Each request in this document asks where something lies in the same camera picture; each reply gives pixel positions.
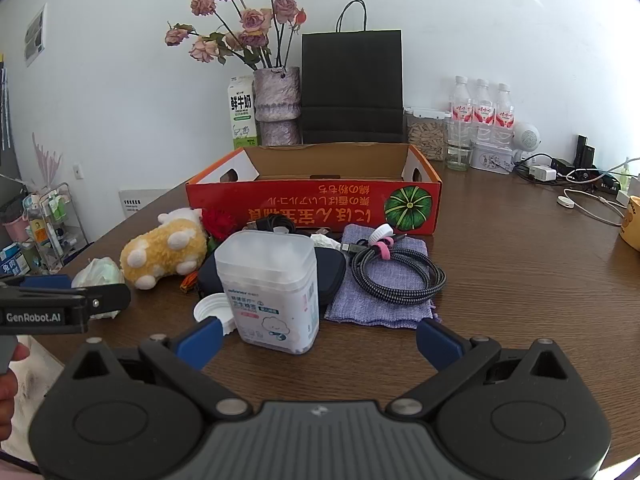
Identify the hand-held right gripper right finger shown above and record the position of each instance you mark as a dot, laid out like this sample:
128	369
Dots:
440	342

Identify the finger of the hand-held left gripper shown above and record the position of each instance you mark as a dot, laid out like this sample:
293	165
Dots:
107	300
45	281

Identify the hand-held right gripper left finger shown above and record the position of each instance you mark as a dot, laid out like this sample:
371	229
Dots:
202	340

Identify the white jar lid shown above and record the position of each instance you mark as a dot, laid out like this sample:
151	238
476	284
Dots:
212	307

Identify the yellow spotted plush toy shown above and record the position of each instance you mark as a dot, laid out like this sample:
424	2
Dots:
160	250

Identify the white plastic cotton swab container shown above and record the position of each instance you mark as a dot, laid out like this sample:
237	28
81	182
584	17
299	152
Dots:
270	280

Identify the red rose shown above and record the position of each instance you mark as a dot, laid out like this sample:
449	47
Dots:
217	222

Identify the navy zip pouch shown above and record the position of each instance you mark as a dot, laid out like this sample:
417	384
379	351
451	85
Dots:
331	272

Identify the red cardboard box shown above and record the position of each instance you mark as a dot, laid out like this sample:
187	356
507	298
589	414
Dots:
320	205

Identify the person's left hand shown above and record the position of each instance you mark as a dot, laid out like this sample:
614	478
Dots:
7	400

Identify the metal storage rack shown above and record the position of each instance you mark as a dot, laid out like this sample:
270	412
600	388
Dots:
50	230

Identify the purple woven cloth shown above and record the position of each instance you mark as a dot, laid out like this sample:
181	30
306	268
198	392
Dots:
370	312

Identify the pink dried plant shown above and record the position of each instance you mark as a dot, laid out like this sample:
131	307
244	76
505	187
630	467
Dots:
46	160

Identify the clear drinking glass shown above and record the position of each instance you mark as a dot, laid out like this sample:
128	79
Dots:
459	157

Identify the white printed tin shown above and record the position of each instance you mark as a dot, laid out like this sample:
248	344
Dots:
490	159

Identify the white charger block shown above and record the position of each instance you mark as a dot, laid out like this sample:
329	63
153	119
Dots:
542	172

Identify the clear jar of wooden pegs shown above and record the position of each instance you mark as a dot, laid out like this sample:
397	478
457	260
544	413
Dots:
425	135

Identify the black power adapter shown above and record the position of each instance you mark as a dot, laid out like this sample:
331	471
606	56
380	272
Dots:
562	165

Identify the white round speaker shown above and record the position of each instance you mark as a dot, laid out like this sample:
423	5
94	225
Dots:
527	137

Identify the yellow mug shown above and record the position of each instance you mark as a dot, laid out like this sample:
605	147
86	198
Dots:
632	225

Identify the white green milk carton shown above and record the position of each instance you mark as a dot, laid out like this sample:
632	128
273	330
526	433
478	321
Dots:
242	110

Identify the red label water bottle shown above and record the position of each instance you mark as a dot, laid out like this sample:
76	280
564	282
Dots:
461	105
504	112
483	110

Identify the black upright device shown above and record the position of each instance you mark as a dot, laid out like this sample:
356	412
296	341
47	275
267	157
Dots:
585	150

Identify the purple textured vase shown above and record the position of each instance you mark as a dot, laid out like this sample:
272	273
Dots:
275	95

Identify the black paper bag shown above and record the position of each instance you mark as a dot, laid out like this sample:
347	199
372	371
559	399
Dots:
350	75

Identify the dried pink roses bouquet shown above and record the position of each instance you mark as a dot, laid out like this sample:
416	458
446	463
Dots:
252	20

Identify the white wall switch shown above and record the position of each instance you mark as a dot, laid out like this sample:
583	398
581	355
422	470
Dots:
77	171

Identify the wall poster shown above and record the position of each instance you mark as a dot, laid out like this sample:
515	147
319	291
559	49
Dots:
36	35

